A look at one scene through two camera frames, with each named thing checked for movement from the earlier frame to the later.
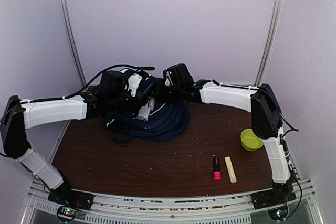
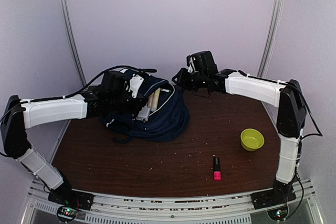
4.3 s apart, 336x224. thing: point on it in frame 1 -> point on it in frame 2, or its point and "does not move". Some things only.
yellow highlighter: [230, 169] -> [155, 99]
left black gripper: [140, 99] does not move
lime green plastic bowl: [249, 141] does not move
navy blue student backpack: [167, 121] does not move
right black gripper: [158, 93] -> [180, 80]
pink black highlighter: [217, 173] does not move
